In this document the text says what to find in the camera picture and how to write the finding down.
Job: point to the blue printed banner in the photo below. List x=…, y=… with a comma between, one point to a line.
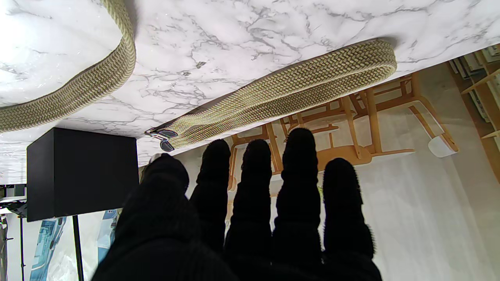
x=47, y=242

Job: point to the beige woven belt double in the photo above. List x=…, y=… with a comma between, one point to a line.
x=97, y=78
x=293, y=86

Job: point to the black belt storage box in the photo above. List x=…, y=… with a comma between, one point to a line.
x=82, y=171

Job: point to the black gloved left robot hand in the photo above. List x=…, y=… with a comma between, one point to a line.
x=164, y=234

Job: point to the black backdrop stand pole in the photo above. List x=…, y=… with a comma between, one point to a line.
x=78, y=249

